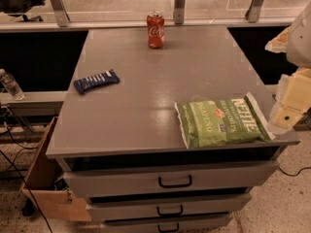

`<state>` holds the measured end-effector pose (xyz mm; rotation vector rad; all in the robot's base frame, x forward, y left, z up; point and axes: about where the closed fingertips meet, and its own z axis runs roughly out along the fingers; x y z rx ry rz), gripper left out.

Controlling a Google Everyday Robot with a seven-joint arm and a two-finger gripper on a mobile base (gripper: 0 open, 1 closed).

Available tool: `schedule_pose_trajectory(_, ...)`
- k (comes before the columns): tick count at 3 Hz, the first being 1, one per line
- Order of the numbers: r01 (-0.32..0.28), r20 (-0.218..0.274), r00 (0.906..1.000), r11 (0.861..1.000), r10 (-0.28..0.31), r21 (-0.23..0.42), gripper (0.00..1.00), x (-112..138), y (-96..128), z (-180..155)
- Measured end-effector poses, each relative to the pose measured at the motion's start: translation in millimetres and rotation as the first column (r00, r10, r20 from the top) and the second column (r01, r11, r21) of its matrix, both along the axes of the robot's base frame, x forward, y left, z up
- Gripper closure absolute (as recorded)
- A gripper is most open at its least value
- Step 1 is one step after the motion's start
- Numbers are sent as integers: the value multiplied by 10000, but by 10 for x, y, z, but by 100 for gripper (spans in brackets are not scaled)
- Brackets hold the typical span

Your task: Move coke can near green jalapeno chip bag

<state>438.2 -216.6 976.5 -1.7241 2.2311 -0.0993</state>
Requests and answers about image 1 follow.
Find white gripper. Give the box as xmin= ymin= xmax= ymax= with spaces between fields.
xmin=264 ymin=27 xmax=311 ymax=134

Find red coke can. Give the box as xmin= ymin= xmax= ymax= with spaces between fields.
xmin=147 ymin=10 xmax=164 ymax=49

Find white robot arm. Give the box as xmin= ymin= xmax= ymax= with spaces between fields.
xmin=265 ymin=3 xmax=311 ymax=135

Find green jalapeno chip bag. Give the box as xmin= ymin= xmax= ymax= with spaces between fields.
xmin=175 ymin=92 xmax=275 ymax=150

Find grey bottom drawer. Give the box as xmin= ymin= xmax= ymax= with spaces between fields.
xmin=101 ymin=213 xmax=232 ymax=233

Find grey drawer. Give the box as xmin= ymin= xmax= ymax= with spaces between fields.
xmin=64 ymin=160 xmax=279 ymax=198
xmin=86 ymin=193 xmax=251 ymax=221
xmin=101 ymin=213 xmax=232 ymax=233

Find blue snack bar wrapper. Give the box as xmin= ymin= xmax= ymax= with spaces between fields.
xmin=73 ymin=69 xmax=120 ymax=94

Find grey middle drawer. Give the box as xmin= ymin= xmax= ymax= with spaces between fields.
xmin=86 ymin=193 xmax=251 ymax=221

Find grey top drawer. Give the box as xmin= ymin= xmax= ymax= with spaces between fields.
xmin=64 ymin=160 xmax=279 ymax=198

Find grey metal railing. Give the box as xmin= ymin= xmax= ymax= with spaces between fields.
xmin=0 ymin=0 xmax=311 ymax=30

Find brown cardboard box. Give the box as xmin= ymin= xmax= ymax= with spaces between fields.
xmin=21 ymin=117 xmax=91 ymax=221

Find clear plastic water bottle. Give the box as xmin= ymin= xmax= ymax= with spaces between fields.
xmin=0 ymin=69 xmax=24 ymax=100

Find black floor cable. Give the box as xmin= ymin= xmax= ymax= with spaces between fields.
xmin=0 ymin=104 xmax=54 ymax=233

